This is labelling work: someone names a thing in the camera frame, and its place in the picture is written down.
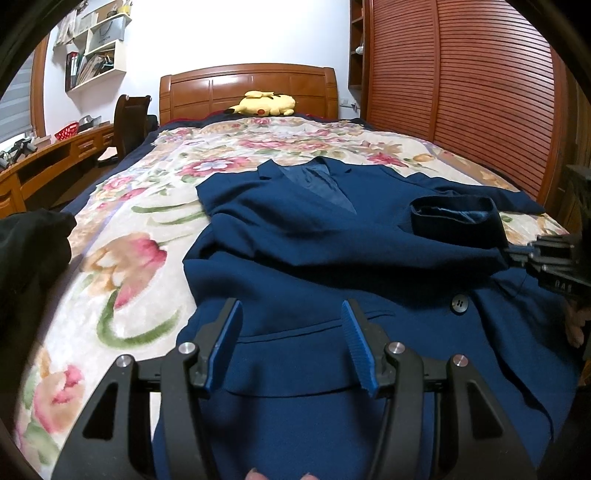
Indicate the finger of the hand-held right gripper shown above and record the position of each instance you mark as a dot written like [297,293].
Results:
[528,267]
[521,251]

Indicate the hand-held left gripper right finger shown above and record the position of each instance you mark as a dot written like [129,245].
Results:
[362,350]

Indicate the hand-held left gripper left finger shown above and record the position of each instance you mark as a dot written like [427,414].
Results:
[226,341]

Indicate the navy blue suit jacket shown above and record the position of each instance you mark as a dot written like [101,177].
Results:
[300,240]

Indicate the person's right hand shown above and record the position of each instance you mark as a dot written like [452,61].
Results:
[576,325]

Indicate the person's left hand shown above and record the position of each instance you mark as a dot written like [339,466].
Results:
[253,474]

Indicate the dark wooden furniture piece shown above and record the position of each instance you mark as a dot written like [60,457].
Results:
[579,194]

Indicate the floral printed blanket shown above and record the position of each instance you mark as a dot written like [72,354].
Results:
[138,221]

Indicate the wooden louvered wardrobe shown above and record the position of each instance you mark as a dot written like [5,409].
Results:
[461,92]

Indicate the black cloth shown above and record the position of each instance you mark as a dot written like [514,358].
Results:
[27,249]

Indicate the dark wooden chair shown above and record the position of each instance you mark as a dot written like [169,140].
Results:
[127,124]

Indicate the yellow plush toy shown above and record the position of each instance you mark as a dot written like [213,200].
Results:
[268,104]

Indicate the wooden bed headboard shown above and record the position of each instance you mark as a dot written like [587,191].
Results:
[207,92]

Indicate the wooden desk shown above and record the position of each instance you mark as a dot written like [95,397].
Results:
[46,157]

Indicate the grey metal object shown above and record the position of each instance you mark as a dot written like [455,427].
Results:
[90,121]

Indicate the red plastic basket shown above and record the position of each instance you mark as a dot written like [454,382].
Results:
[67,132]

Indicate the black desk gadget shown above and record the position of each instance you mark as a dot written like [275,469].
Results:
[23,147]

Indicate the row of books and binders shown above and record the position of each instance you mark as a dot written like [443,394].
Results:
[87,67]

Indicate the grey window blind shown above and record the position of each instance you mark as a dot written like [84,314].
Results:
[16,106]

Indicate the white paper bag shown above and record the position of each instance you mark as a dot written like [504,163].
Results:
[107,31]

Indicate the white wall shelf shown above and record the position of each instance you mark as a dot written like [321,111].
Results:
[121,55]

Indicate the wooden window frame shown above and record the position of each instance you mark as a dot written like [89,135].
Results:
[39,92]

